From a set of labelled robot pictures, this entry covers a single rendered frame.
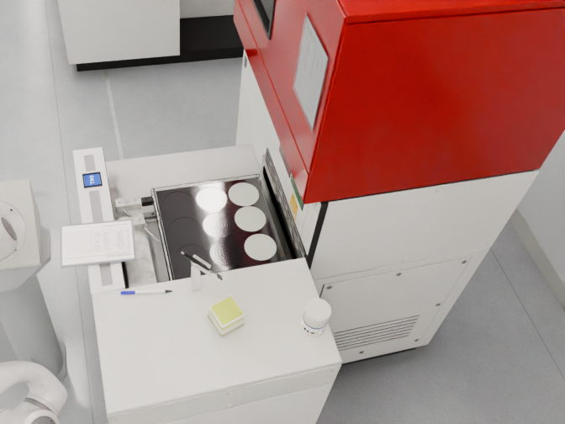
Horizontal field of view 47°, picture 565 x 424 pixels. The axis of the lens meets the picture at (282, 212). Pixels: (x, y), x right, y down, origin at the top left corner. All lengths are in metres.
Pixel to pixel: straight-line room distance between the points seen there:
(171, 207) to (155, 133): 1.52
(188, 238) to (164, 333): 0.37
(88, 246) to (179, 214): 0.32
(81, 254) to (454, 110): 1.09
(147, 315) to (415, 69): 0.95
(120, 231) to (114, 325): 0.31
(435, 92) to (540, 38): 0.26
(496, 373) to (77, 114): 2.48
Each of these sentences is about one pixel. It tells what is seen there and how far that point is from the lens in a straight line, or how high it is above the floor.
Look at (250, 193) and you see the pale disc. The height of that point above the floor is 0.90.
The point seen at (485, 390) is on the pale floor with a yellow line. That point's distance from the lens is 3.04.
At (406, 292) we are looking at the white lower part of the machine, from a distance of 2.40.
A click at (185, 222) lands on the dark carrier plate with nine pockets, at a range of 2.08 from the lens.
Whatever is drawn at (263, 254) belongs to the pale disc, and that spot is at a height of 0.90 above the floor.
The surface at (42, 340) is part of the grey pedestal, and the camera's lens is 2.57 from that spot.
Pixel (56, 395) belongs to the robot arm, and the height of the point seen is 1.22.
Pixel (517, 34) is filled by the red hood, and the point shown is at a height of 1.74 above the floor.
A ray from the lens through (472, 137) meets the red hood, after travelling 1.79.
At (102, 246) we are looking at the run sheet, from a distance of 1.96.
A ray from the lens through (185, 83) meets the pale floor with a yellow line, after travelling 3.89.
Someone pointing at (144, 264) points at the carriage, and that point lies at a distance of 2.02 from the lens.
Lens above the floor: 2.56
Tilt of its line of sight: 51 degrees down
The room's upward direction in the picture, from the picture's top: 11 degrees clockwise
